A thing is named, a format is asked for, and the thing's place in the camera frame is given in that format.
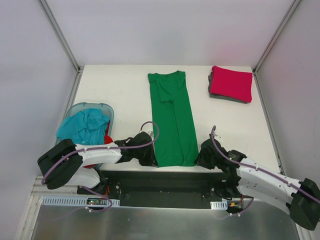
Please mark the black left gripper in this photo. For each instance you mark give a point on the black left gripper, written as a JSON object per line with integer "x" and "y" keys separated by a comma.
{"x": 149, "y": 155}

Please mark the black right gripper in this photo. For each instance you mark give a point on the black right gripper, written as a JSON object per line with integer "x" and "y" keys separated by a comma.
{"x": 204, "y": 156}

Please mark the green t shirt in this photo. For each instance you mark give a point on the green t shirt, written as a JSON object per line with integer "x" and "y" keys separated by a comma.
{"x": 171, "y": 110}

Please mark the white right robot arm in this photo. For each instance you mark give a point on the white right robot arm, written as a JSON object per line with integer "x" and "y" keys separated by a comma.
{"x": 300, "y": 199}

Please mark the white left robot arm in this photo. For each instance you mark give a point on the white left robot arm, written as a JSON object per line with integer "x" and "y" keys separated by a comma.
{"x": 66, "y": 162}

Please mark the red t shirt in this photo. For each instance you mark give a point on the red t shirt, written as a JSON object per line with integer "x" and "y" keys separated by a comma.
{"x": 107, "y": 140}

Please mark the teal t shirt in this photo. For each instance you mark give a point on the teal t shirt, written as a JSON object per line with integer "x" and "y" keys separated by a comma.
{"x": 87, "y": 127}

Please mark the folded magenta t shirt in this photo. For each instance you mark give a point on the folded magenta t shirt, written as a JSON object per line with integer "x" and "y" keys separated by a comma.
{"x": 231, "y": 83}

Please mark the folded grey t shirt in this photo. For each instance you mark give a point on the folded grey t shirt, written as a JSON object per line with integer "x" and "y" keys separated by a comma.
{"x": 217, "y": 96}

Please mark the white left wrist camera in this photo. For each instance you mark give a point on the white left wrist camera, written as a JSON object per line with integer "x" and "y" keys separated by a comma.
{"x": 151, "y": 134}

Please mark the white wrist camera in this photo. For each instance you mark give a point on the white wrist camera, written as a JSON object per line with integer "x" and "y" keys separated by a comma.
{"x": 151, "y": 134}
{"x": 217, "y": 137}

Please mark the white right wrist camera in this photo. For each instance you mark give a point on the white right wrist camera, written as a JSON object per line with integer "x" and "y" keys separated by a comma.
{"x": 217, "y": 137}

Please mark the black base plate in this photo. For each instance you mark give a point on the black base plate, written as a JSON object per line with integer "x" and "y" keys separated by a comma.
{"x": 170, "y": 189}

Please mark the right white cable duct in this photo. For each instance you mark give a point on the right white cable duct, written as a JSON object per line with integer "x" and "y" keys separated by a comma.
{"x": 219, "y": 205}

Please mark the white cable duct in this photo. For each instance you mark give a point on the white cable duct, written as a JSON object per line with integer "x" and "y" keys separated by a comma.
{"x": 219, "y": 205}
{"x": 69, "y": 201}

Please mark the left white cable duct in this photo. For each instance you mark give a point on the left white cable duct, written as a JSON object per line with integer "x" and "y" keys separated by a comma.
{"x": 69, "y": 201}

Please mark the aluminium front rail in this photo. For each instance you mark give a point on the aluminium front rail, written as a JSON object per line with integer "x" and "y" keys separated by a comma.
{"x": 39, "y": 189}

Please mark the right aluminium frame post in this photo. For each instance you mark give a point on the right aluminium frame post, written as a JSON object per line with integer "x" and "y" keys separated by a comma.
{"x": 278, "y": 32}

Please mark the aluminium frame post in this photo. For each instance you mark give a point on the aluminium frame post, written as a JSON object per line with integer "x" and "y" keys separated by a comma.
{"x": 278, "y": 32}
{"x": 59, "y": 34}

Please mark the left aluminium frame post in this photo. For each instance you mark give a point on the left aluminium frame post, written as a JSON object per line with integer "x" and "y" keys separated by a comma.
{"x": 59, "y": 34}

